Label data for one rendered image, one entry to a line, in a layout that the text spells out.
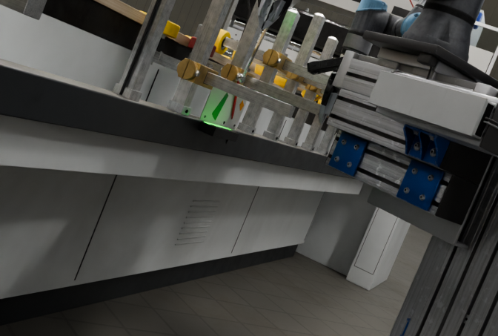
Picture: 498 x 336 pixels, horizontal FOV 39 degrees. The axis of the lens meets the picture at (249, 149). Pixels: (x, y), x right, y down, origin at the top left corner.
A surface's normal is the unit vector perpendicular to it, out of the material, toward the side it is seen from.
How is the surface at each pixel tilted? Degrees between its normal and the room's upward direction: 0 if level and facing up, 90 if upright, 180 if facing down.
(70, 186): 90
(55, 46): 90
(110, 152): 90
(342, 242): 90
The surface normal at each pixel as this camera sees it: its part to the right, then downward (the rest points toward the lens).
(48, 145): 0.86, 0.38
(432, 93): -0.76, -0.27
